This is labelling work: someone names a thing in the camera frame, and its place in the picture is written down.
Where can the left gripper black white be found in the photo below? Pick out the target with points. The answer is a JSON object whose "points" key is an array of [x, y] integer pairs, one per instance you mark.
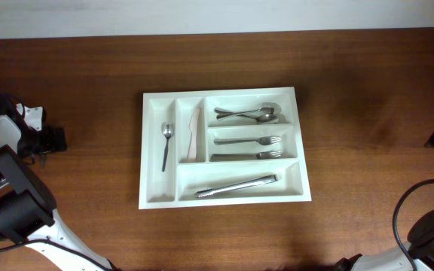
{"points": [[50, 145]]}

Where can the small teaspoon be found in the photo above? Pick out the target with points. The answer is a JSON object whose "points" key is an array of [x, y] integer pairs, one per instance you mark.
{"points": [[43, 162], [168, 132]]}

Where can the white plastic knife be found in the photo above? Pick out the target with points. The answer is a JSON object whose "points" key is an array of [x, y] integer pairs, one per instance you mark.
{"points": [[193, 127]]}

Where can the metal fork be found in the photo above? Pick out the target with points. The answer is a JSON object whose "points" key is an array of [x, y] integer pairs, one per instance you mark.
{"points": [[265, 155], [266, 140]]}

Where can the metal tongs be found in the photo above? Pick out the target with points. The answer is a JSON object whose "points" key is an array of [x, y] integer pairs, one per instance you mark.
{"points": [[270, 179]]}

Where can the metal tablespoon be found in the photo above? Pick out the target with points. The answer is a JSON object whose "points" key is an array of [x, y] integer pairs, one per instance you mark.
{"points": [[262, 119], [267, 108]]}

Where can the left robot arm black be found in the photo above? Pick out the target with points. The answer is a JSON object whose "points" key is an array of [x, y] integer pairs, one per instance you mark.
{"points": [[28, 210]]}

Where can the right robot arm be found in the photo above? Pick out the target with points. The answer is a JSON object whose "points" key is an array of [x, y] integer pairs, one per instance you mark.
{"points": [[417, 253]]}

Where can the white plastic cutlery tray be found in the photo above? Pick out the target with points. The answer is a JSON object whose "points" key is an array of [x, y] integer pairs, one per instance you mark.
{"points": [[175, 187]]}

